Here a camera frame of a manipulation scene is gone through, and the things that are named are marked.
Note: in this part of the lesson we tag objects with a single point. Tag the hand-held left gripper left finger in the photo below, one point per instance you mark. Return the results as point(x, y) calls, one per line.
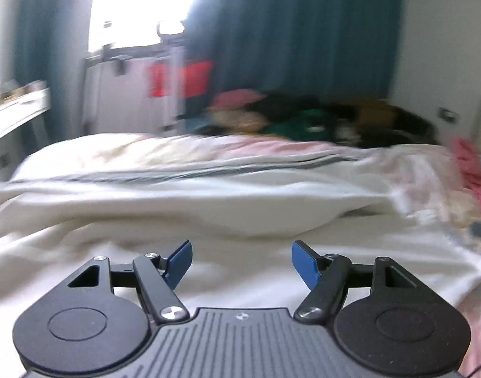
point(180, 260)

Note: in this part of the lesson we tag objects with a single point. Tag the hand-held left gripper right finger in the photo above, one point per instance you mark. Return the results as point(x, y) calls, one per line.
point(304, 263)

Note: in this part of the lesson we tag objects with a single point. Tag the pile of dark clothes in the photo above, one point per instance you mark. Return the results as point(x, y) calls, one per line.
point(398, 128)

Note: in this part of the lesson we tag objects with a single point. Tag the bed with white sheet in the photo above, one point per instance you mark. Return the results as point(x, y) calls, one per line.
point(240, 252)

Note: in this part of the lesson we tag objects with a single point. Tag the white cloth with dark stripe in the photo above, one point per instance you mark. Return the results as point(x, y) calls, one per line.
point(154, 201)

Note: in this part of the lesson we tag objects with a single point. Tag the pink and white floral quilt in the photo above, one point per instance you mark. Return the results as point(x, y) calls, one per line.
point(260, 147)

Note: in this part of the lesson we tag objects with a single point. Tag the green garment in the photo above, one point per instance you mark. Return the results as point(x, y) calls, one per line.
point(299, 125)

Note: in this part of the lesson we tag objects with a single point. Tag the beige plush item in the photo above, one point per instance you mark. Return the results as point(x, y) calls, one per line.
point(240, 121)

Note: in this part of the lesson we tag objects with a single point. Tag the brown cardboard box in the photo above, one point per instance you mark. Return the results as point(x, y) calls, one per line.
point(372, 111)

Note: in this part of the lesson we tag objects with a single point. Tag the pink hat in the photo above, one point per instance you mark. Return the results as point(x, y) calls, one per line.
point(236, 98)

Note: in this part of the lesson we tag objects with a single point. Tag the red cloth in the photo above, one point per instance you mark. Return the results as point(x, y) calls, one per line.
point(195, 79)

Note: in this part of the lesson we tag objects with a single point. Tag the white radiator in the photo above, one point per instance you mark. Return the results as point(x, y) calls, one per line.
point(118, 82)

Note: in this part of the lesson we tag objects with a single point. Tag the pink cloth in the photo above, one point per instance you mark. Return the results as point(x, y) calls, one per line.
point(468, 161)

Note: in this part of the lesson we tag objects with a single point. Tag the white desk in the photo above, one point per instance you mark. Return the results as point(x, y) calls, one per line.
point(16, 108)

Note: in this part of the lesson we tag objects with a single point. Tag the teal curtain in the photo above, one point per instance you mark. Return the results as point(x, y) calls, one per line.
point(51, 27)
point(299, 35)

